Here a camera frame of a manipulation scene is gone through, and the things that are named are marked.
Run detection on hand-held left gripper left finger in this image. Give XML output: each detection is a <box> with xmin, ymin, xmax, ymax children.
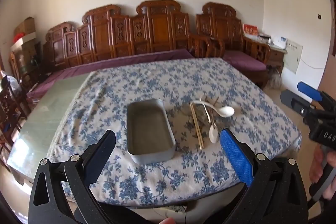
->
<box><xmin>28</xmin><ymin>130</ymin><xmax>116</xmax><ymax>224</ymax></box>

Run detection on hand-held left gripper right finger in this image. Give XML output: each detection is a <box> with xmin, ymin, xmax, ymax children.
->
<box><xmin>219</xmin><ymin>128</ymin><xmax>309</xmax><ymax>224</ymax></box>

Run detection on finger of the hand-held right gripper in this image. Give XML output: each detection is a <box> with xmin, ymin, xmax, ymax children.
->
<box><xmin>297</xmin><ymin>81</ymin><xmax>336</xmax><ymax>110</ymax></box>
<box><xmin>280</xmin><ymin>90</ymin><xmax>315</xmax><ymax>117</ymax></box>

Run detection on white ceramic spoon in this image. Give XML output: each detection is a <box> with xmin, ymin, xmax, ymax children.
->
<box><xmin>193</xmin><ymin>99</ymin><xmax>235</xmax><ymax>117</ymax></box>
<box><xmin>204</xmin><ymin>106</ymin><xmax>219</xmax><ymax>143</ymax></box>

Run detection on small metal spoon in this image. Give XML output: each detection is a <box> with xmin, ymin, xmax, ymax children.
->
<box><xmin>204</xmin><ymin>105</ymin><xmax>214</xmax><ymax>125</ymax></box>

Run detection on light bamboo chopstick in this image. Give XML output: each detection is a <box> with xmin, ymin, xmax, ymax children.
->
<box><xmin>192</xmin><ymin>102</ymin><xmax>205</xmax><ymax>149</ymax></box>
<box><xmin>189</xmin><ymin>103</ymin><xmax>202</xmax><ymax>149</ymax></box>

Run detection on grey rectangular box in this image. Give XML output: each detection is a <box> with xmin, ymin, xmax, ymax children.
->
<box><xmin>127</xmin><ymin>98</ymin><xmax>176</xmax><ymax>165</ymax></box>

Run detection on person's right hand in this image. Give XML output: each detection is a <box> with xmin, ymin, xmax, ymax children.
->
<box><xmin>309</xmin><ymin>145</ymin><xmax>336</xmax><ymax>185</ymax></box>

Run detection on grey fluffy object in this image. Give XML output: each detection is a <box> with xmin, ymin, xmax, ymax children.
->
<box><xmin>265</xmin><ymin>67</ymin><xmax>283</xmax><ymax>90</ymax></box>

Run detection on wooden side table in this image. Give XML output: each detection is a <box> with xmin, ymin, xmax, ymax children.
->
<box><xmin>267</xmin><ymin>42</ymin><xmax>285</xmax><ymax>75</ymax></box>

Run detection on purple armchair cushion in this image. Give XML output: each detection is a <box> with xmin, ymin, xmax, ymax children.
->
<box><xmin>223</xmin><ymin>50</ymin><xmax>267</xmax><ymax>71</ymax></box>

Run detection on white power strip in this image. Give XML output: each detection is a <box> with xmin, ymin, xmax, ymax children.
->
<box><xmin>168</xmin><ymin>204</ymin><xmax>188</xmax><ymax>214</ymax></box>

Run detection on red box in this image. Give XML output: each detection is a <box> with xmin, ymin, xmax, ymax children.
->
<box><xmin>243</xmin><ymin>24</ymin><xmax>259</xmax><ymax>37</ymax></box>

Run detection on purple sofa cushion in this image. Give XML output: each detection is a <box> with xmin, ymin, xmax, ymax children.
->
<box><xmin>26</xmin><ymin>49</ymin><xmax>195</xmax><ymax>99</ymax></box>

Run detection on blue floral tablecloth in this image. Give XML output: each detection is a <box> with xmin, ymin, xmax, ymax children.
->
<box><xmin>46</xmin><ymin>57</ymin><xmax>302</xmax><ymax>207</ymax></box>

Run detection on carved wooden armchair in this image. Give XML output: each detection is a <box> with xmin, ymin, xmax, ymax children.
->
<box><xmin>189</xmin><ymin>2</ymin><xmax>271</xmax><ymax>88</ymax></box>

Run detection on dark wooden chair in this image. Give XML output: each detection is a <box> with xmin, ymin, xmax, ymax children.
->
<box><xmin>0</xmin><ymin>74</ymin><xmax>30</xmax><ymax>134</ymax></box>

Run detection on plastic bag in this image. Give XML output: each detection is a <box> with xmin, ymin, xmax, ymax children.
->
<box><xmin>0</xmin><ymin>70</ymin><xmax>19</xmax><ymax>93</ymax></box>

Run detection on dark wooden cabinet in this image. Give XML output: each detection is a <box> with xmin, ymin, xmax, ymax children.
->
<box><xmin>10</xmin><ymin>40</ymin><xmax>45</xmax><ymax>78</ymax></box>

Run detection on carved wooden sofa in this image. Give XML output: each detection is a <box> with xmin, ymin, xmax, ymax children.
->
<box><xmin>43</xmin><ymin>0</ymin><xmax>195</xmax><ymax>75</ymax></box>

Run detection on white cardboard box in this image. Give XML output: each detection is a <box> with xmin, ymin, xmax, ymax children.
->
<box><xmin>12</xmin><ymin>31</ymin><xmax>37</xmax><ymax>45</ymax></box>

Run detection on brown cardboard box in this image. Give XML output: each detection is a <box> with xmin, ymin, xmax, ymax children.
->
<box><xmin>13</xmin><ymin>17</ymin><xmax>36</xmax><ymax>36</ymax></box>

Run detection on white wall electrical panel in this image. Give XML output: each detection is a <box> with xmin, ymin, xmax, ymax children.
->
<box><xmin>283</xmin><ymin>40</ymin><xmax>303</xmax><ymax>74</ymax></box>

